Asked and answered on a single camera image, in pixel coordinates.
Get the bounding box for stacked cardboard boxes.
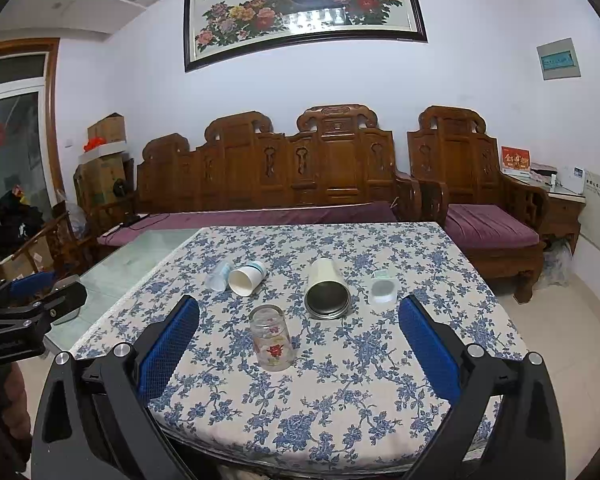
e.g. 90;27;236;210
73;113;133;214

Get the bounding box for wooden chair at left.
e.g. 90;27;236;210
0;212;96;280

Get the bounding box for clear glass with red flowers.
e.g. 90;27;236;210
249;304;294;372

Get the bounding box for carved wooden sofa bench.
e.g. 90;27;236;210
97;103;423;241

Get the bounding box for purple armchair cushion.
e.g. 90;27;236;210
444;204;540;249

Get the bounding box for carved wooden armchair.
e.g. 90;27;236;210
407;105;544;304

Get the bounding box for framed peony flower painting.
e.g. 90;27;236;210
183;0;427;72

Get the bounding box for blue floral tablecloth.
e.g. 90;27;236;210
72;222;527;479

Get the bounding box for white box on side table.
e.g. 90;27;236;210
557;166;586;195

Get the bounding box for white paper cup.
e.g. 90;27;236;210
227;261;268;297

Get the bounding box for cream steel thermos cup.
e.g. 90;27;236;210
304;258;351;321

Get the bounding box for small clear plastic cup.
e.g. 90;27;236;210
206;260;233;292

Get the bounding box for wooden side table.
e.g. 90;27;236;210
524;185;585;254

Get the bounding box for purple bench cushion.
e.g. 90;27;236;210
97;202;396;247

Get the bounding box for translucent square plastic cup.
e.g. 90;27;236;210
368;270;400;306

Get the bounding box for grey wall electrical panel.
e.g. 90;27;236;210
536;38;581;80

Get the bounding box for red gift box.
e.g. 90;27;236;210
501;146;531;171

